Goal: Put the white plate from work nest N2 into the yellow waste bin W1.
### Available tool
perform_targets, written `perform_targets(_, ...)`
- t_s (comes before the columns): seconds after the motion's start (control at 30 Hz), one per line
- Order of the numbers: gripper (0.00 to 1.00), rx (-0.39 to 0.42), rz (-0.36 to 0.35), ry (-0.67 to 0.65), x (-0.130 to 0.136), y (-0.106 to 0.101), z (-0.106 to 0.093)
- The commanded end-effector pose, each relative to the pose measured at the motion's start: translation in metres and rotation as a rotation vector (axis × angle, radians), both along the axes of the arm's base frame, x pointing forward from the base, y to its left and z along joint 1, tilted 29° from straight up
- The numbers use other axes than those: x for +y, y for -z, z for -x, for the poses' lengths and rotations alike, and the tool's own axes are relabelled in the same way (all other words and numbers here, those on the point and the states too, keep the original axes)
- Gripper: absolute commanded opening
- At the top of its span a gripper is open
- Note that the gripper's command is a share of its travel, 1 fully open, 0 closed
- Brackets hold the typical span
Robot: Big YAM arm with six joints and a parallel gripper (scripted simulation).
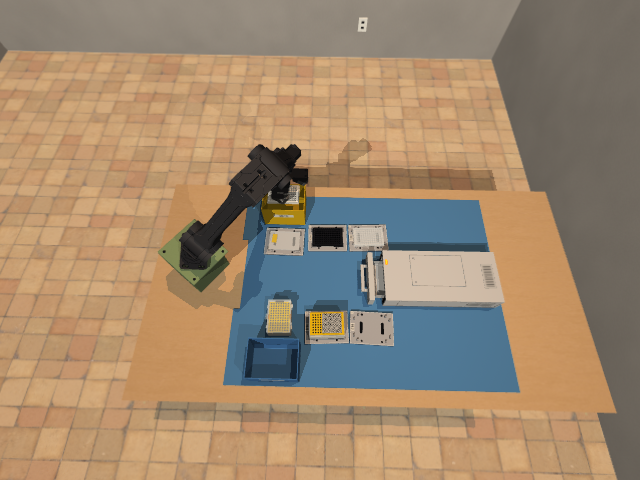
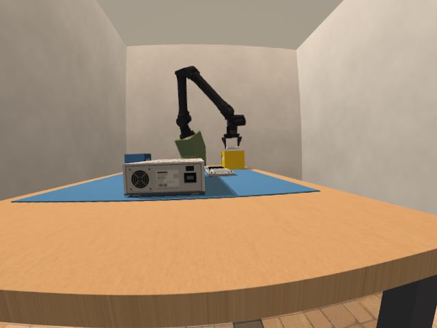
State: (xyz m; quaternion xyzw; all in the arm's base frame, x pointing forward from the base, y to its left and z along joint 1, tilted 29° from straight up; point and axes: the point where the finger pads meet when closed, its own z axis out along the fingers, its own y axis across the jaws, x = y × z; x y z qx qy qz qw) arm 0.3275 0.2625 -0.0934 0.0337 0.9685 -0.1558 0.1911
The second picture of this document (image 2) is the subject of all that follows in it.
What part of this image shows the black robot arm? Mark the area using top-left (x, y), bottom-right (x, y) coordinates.
top-left (175, 66), bottom-right (246, 139)

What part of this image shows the blue open-top bin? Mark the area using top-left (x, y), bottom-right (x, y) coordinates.
top-left (124, 154), bottom-right (152, 164)

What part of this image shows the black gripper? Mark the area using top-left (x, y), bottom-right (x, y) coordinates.
top-left (222, 134), bottom-right (242, 149)

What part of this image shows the blue flat mat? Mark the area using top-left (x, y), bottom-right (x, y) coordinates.
top-left (11, 169), bottom-right (320, 202)

